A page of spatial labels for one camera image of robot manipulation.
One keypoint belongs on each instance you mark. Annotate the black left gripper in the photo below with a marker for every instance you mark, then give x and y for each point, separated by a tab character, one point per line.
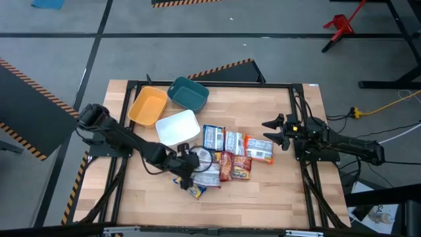
185	164

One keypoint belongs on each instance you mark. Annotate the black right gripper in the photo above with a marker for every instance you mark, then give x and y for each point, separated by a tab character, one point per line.
292	131

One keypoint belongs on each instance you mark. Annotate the blue Maruchan noodle pack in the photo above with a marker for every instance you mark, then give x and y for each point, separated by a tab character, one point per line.
197	191
213	138

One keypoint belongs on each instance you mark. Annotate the orange Maruchan noodle pack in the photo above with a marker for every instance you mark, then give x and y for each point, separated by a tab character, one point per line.
235	143
260	149
208	177

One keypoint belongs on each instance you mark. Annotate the red Maruchan noodle pack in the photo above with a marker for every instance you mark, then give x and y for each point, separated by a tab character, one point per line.
225	168
242	168

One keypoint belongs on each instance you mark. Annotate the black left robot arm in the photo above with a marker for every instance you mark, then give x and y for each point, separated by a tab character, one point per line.
125	136

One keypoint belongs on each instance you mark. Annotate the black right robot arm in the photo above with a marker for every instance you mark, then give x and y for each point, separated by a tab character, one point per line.
348	145

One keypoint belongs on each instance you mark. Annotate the white plastic bin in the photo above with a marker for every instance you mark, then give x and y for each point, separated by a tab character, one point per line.
177	128

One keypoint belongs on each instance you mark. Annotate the small black hazard-striped platform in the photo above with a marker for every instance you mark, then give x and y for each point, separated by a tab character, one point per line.
237	74

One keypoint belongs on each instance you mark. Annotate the orange plastic bin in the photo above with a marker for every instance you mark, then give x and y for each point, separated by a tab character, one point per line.
148	107

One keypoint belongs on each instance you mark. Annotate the teal plastic bin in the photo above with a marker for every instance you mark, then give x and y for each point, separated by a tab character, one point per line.
187	95

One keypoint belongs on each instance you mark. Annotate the red metal stand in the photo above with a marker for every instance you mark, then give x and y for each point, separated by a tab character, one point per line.
340	24

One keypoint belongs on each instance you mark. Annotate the white printed paper sheet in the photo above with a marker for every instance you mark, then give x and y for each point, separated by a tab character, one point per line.
378	214

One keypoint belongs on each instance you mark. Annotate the hazard-striped black board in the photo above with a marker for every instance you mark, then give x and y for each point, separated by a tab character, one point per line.
184	2

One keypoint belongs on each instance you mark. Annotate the large black hazard-striped platform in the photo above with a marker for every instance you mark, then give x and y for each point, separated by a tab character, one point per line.
29	108

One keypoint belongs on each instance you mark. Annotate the grey metal bar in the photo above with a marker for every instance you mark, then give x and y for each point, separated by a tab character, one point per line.
10	147

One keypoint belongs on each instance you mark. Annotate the blue floor mat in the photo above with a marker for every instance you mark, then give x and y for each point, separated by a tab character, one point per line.
47	4

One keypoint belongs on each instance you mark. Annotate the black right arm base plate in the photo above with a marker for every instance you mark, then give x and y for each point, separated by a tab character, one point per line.
315	157

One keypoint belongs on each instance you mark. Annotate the black frame rail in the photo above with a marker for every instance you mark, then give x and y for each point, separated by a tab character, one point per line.
213	231

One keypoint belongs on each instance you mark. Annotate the black aluminium table frame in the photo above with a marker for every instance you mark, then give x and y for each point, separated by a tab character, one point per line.
230	84

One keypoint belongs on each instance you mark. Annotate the silver metal bracket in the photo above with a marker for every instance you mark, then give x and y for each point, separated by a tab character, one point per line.
121	229
304	233

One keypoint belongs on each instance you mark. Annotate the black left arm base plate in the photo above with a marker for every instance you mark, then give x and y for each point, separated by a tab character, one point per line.
98	151

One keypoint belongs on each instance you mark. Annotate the black table leg frame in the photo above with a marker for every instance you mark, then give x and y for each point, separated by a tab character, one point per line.
388	85

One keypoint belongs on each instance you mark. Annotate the black furniture frame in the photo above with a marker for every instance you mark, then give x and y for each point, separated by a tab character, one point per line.
414	217

